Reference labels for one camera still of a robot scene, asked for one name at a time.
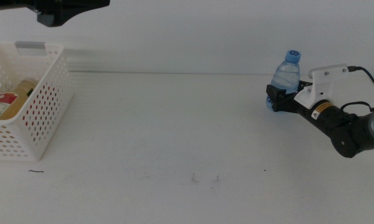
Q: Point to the small black thread scrap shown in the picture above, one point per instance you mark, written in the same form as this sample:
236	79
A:
36	171

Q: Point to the clear water bottle blue cap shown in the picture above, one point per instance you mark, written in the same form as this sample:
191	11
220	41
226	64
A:
287	74

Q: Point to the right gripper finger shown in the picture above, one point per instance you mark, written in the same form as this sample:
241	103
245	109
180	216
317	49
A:
305	84
276	96

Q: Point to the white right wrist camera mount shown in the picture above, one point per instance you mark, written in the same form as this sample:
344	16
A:
317	87

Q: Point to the yellow juice bottle white cap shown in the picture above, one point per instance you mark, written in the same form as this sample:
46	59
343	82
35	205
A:
12	105

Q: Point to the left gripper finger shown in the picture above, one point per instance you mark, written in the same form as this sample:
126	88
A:
68	9

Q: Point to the white perforated plastic basket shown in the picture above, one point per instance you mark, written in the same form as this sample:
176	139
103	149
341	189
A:
57	51

